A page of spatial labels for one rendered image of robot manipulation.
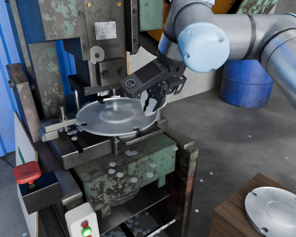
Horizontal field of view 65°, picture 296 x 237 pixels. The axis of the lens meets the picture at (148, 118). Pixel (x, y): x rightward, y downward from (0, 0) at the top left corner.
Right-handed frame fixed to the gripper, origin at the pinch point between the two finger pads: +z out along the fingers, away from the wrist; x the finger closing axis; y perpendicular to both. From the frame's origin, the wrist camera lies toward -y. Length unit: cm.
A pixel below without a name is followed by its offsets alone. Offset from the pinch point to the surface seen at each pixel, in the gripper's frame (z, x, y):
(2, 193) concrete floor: 120, 55, -43
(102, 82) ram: 4.2, 19.7, -2.2
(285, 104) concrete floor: 99, 4, 249
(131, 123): 11.7, 5.2, 1.8
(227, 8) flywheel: -23.4, 11.2, 34.0
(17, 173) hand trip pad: 13.6, 4.7, -34.0
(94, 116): 16.7, 16.3, -5.8
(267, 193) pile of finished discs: 36, -41, 53
